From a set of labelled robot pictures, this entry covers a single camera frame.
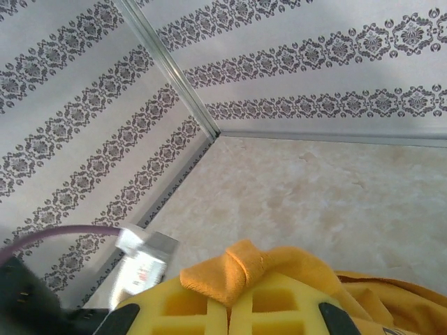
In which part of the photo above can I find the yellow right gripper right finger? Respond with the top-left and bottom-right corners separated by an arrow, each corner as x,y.
228,278 -> 362,335

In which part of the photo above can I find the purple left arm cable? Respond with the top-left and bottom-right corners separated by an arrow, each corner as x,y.
0,224 -> 123,268

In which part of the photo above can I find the aluminium frame post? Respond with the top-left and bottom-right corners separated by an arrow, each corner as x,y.
113,0 -> 221,137

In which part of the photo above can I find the yellow orange t-shirt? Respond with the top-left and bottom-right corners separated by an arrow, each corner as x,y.
178,238 -> 447,335

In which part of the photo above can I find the aluminium frame bottom rail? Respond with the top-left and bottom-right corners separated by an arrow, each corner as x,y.
219,128 -> 447,149
80,135 -> 220,310

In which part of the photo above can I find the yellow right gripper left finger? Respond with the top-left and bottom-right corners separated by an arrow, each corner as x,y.
93,276 -> 232,335

